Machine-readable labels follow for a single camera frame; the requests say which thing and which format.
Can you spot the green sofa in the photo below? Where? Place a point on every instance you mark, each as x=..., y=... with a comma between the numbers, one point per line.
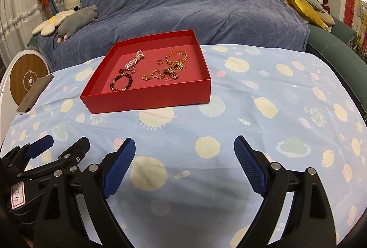
x=329, y=38

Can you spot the grey plush toy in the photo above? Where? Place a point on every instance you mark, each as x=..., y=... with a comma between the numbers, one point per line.
x=77, y=19

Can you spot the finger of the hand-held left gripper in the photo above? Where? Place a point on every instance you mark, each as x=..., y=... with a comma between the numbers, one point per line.
x=40, y=148
x=75, y=150

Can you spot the flower shaped plush cushion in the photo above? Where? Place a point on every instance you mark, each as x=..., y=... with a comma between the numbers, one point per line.
x=48, y=24

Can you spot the beige cushion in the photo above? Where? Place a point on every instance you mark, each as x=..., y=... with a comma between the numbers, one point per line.
x=326, y=19

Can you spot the red cardboard box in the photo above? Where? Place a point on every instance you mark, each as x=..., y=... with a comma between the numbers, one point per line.
x=149, y=98

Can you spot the purple sofa blanket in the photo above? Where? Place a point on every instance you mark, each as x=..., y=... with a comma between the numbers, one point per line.
x=186, y=1

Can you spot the white curtain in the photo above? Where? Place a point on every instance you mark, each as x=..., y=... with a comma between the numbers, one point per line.
x=17, y=12

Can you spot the brown pouch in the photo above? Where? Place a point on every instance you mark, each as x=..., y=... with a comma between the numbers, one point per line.
x=34, y=96

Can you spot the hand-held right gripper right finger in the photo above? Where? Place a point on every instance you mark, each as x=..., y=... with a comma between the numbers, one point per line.
x=249, y=167

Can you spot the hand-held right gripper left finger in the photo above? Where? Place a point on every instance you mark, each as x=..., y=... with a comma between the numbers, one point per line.
x=120, y=167

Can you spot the potted plants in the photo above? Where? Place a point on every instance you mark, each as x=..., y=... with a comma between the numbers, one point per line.
x=358, y=47

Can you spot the gold pillow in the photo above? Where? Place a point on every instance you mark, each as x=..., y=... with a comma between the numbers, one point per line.
x=304, y=8

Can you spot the gold hoop earring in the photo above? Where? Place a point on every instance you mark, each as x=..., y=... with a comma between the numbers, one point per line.
x=134, y=71
x=159, y=62

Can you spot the round white wooden disc device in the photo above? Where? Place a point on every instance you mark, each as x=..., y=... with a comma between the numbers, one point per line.
x=27, y=75

